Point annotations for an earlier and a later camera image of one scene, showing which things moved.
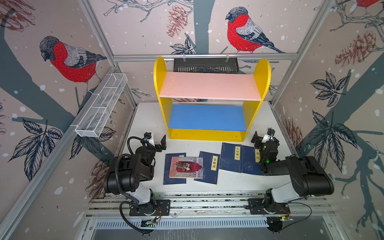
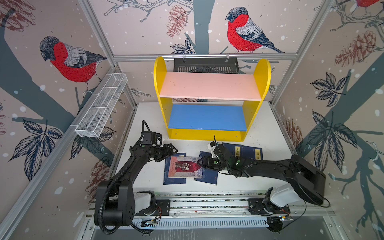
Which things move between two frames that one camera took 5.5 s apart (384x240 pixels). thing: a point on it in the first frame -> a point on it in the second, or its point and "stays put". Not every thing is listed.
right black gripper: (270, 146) -> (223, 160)
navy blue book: (167, 180) stays put
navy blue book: (211, 162) stays put
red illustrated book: (186, 167) stays put
